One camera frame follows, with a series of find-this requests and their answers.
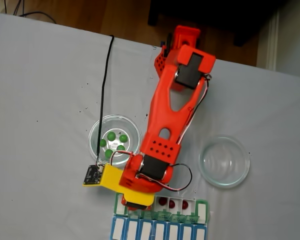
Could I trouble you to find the green blue weekly pill organizer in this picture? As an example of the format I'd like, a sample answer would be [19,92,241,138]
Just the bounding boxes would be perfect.
[109,192,211,240]

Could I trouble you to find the clear glass bowl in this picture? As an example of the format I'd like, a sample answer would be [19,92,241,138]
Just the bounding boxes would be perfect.
[197,134,250,190]
[88,114,143,168]

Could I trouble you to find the pale grey tablecloth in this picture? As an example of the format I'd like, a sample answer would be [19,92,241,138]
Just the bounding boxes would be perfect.
[0,11,300,240]

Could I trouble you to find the dark wooden furniture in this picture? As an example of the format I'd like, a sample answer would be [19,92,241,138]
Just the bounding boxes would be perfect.
[147,0,291,48]

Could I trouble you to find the black camera cable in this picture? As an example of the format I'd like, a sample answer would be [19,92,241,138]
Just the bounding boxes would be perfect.
[96,34,115,168]

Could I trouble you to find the white wall trim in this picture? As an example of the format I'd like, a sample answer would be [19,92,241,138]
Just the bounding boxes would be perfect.
[266,9,281,71]

